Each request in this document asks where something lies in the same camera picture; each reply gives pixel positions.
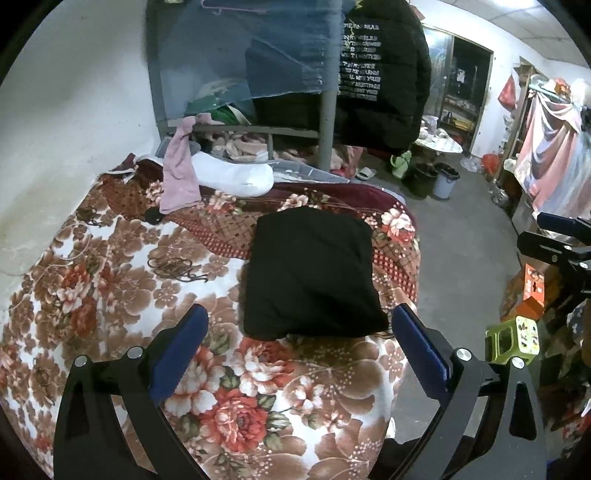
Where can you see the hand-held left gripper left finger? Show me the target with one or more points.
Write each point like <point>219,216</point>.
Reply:
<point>180,355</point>

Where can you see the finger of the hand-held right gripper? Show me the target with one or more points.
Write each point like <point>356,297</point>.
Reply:
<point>549,247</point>
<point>563,226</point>

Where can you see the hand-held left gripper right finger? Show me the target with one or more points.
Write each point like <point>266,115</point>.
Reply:
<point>422,355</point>

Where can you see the black hoodie with orange print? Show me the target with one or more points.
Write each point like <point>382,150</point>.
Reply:
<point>314,277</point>

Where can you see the orange cardboard box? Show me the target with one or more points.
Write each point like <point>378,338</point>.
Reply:
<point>535,290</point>

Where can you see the pink hanging cloth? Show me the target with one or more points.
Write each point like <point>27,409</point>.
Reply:
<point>554,157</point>

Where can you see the green plastic stool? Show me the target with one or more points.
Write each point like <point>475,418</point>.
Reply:
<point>512,339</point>

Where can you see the floral blanket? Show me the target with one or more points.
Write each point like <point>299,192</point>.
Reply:
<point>115,286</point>

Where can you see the red plastic bag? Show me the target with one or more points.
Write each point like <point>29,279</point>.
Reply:
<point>507,94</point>
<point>490,164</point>

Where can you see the grey blue bucket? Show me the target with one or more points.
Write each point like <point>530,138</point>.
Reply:
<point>445,183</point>

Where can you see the small black object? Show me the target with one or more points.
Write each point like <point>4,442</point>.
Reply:
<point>153,216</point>

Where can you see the black bucket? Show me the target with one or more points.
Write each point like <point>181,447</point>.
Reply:
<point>421,182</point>

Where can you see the round table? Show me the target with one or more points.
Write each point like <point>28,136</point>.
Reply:
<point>438,144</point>

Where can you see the green kettle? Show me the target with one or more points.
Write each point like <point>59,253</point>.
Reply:
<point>400,165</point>

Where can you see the metal framed door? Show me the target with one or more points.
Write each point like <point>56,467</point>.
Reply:
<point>466,83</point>

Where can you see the white sock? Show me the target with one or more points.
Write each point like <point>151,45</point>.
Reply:
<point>235,177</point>

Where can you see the white slipper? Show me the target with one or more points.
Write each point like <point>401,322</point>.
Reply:
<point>366,174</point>

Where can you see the beige plush blanket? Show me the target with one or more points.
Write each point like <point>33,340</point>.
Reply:
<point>242,146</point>

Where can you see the black puffer jacket white print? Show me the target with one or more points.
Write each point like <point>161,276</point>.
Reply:
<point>383,101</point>

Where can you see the clear plastic bin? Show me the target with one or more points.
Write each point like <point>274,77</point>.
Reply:
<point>300,170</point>

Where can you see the grey metal rack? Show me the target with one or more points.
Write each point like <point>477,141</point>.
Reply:
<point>327,129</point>

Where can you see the green white cloth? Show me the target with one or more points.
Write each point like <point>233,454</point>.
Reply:
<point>217,99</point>

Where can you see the blue cloth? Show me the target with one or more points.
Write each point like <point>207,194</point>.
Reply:
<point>277,50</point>

